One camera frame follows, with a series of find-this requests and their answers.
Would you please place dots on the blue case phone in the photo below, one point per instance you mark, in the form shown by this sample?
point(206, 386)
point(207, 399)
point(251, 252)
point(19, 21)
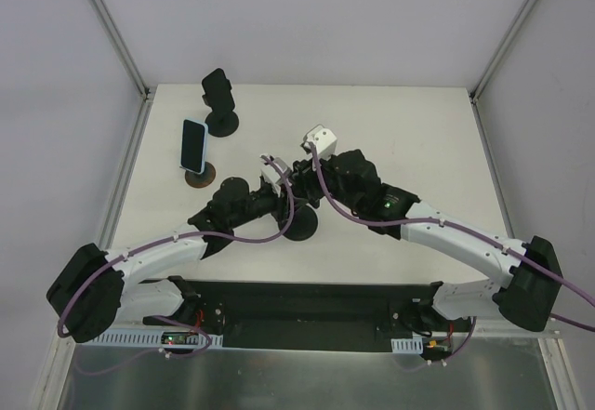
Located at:
point(193, 143)

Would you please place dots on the black round base stand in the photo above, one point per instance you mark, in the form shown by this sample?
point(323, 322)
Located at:
point(303, 225)

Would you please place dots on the white cable duct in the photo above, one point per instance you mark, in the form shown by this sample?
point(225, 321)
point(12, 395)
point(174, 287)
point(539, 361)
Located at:
point(413, 345)
point(156, 338)

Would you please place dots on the left aluminium frame post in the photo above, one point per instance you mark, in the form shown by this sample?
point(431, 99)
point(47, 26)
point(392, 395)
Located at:
point(120, 47)

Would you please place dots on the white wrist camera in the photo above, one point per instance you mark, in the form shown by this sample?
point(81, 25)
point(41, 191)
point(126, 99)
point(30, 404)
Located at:
point(323, 139)
point(274, 172)

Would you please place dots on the brown base phone stand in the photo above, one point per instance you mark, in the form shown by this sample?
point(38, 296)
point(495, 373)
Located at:
point(202, 180)

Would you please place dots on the rear black phone stand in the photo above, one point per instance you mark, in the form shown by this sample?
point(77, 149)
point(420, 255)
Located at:
point(222, 121)

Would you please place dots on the rear black phone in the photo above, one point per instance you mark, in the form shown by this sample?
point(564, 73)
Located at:
point(217, 92)

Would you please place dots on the right aluminium frame post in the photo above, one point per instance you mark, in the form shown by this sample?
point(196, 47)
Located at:
point(503, 47)

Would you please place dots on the left white cable duct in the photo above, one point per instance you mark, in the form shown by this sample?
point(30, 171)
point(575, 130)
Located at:
point(156, 338)

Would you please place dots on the aluminium frame post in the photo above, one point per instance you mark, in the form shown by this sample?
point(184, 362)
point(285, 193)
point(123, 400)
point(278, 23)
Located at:
point(120, 47)
point(503, 47)

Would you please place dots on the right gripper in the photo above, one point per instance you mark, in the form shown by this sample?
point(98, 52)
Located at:
point(309, 174)

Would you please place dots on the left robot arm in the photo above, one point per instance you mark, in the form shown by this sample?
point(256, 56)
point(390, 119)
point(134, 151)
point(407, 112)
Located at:
point(98, 288)

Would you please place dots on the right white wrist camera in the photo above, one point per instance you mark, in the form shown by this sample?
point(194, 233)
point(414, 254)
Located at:
point(323, 139)

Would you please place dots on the right white cable duct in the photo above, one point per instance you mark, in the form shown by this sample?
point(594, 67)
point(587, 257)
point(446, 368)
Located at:
point(413, 345)

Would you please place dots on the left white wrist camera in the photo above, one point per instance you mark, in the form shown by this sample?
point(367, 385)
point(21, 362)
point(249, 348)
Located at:
point(274, 172)

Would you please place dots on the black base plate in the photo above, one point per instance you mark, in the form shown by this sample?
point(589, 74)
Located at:
point(290, 316)

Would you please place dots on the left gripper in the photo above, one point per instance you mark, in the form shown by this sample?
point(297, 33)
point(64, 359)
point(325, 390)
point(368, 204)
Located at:
point(283, 201)

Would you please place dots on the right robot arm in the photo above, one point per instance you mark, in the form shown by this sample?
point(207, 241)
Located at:
point(521, 281)

